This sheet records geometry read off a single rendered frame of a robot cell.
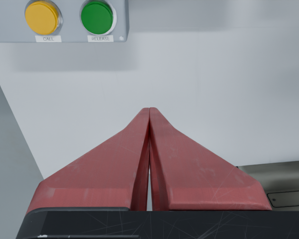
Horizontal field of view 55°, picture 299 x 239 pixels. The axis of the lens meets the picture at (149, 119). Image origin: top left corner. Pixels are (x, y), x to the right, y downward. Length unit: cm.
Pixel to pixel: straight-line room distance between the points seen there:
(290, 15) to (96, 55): 33
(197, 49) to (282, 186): 48
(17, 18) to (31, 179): 171
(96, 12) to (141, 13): 13
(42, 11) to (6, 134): 152
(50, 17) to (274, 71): 38
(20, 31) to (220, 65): 33
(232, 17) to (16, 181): 185
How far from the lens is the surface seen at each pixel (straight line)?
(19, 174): 208
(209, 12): 50
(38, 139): 65
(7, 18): 43
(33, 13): 41
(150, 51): 51
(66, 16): 41
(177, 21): 50
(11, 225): 252
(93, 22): 39
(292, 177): 85
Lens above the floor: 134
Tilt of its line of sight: 56 degrees down
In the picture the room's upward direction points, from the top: 179 degrees counter-clockwise
